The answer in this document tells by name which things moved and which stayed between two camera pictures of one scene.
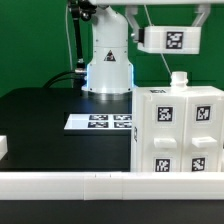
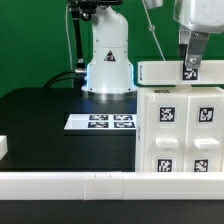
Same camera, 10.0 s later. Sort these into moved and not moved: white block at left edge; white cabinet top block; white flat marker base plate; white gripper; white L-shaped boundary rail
Moved: white cabinet top block; white gripper
Not moved: white flat marker base plate; white block at left edge; white L-shaped boundary rail
